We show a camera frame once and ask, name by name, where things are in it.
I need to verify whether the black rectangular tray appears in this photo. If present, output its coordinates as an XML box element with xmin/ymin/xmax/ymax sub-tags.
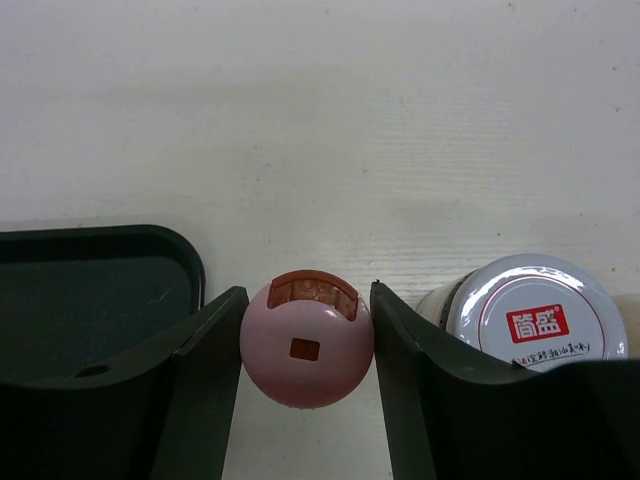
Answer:
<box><xmin>1</xmin><ymin>225</ymin><xmax>206</xmax><ymax>384</ymax></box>

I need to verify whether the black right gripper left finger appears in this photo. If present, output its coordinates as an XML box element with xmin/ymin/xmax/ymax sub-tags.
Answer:
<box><xmin>1</xmin><ymin>287</ymin><xmax>248</xmax><ymax>479</ymax></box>

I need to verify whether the white lid orange label jar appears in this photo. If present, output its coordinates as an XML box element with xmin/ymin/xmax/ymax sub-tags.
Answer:
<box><xmin>416</xmin><ymin>254</ymin><xmax>628</xmax><ymax>372</ymax></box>

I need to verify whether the pink cap spice bottle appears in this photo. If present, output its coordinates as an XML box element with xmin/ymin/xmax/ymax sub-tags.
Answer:
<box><xmin>239</xmin><ymin>270</ymin><xmax>374</xmax><ymax>409</ymax></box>

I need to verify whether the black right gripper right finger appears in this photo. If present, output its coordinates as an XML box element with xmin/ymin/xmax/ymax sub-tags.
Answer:
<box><xmin>370</xmin><ymin>282</ymin><xmax>639</xmax><ymax>479</ymax></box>

